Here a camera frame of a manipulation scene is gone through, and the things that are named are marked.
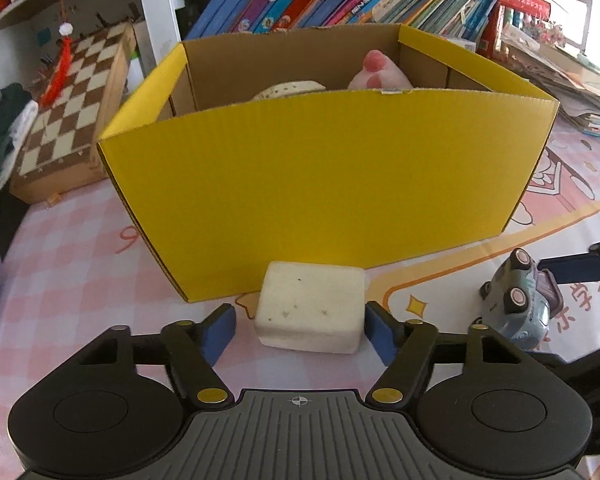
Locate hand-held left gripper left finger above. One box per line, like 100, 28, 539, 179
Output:
72, 302, 237, 411

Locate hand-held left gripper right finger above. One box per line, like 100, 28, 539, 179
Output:
364, 301, 531, 408

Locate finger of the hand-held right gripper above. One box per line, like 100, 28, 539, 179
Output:
536, 225, 600, 286
530, 351, 600, 457

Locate grey toy car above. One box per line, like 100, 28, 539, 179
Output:
472, 248, 563, 352

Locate white foam block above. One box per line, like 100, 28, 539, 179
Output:
254, 260, 367, 354

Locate yellow cardboard box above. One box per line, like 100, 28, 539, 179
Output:
96, 23, 561, 303

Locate white wristwatch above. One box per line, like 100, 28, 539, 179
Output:
252, 80, 326, 102

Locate pink plush pig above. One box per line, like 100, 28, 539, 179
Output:
347, 50, 413, 90

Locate pink checked desktop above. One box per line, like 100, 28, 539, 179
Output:
0, 120, 600, 480

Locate stack of papers and booklets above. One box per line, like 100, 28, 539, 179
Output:
500, 25, 600, 142

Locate red book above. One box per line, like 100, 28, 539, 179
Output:
480, 0, 552, 58

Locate wooden chess board box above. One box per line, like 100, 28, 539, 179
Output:
9, 22, 137, 206

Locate white cloth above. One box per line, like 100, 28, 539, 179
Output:
9, 100, 40, 173

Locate red tassel ornament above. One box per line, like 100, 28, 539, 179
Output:
39, 0, 77, 107

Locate white shelf post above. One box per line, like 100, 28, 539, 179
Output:
134, 0, 183, 81

